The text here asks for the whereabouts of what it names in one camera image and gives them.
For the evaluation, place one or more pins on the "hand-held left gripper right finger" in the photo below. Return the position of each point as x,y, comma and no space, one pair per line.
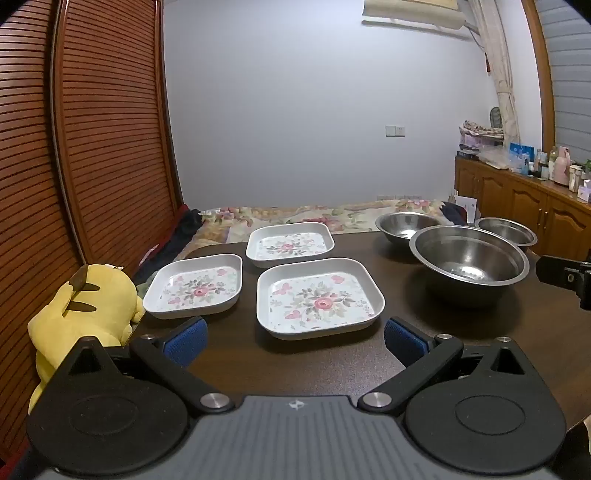
406,341

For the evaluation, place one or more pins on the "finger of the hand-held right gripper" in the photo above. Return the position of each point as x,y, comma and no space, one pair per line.
558,272

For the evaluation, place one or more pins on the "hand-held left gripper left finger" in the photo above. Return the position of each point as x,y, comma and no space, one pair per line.
187,341

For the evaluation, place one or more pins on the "white floral square plate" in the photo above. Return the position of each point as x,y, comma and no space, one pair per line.
318,300
194,288
288,244

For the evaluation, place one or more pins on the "small deep steel bowl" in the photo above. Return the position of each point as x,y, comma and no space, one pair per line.
503,228

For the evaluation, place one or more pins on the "large steel bowl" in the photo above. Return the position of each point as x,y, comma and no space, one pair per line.
466,258

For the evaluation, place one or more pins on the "medium shallow steel bowl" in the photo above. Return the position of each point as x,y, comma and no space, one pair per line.
406,226

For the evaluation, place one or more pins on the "tissue box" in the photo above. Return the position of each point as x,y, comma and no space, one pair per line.
585,190

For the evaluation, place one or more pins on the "wooden cabinet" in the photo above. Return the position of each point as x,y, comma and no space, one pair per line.
508,194

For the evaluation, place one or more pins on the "white jar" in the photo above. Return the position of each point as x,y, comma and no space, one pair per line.
575,179

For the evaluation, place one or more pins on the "pink thermos bottle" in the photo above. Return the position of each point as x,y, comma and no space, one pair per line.
562,168

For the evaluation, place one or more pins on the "yellow plush toy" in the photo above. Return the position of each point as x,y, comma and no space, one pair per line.
87,309

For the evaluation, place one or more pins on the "dark clothes pile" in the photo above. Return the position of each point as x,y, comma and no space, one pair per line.
178,235

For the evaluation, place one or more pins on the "green glass bottle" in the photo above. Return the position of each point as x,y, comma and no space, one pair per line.
552,161

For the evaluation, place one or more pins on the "white paper box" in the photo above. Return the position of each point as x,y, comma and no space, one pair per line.
467,206

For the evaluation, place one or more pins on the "blue and white box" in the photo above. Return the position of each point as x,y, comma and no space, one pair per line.
521,157

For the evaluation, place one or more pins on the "clear plastic bag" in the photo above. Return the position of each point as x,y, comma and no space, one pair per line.
494,158

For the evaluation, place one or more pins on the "pile of patterned cloth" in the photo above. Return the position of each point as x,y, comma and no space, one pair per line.
480,136

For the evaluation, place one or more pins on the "floral blanket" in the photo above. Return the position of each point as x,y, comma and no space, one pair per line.
295,214

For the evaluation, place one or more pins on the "small grey fan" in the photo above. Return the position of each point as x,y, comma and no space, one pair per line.
495,116

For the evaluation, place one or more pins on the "grey window blind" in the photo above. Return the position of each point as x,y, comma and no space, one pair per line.
572,83

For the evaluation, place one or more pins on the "beige patterned curtain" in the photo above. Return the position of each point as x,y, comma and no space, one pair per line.
501,69

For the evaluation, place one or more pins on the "brown louvered wardrobe door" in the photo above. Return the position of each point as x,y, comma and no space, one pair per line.
27,184
115,138

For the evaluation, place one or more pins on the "white air conditioner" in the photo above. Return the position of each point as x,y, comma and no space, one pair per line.
411,16

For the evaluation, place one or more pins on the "white wall socket strip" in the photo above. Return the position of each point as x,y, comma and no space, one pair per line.
399,197

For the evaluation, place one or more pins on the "wooden window frame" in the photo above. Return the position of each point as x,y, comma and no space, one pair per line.
542,83

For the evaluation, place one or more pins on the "white wall switch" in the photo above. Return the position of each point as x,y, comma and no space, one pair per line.
395,131

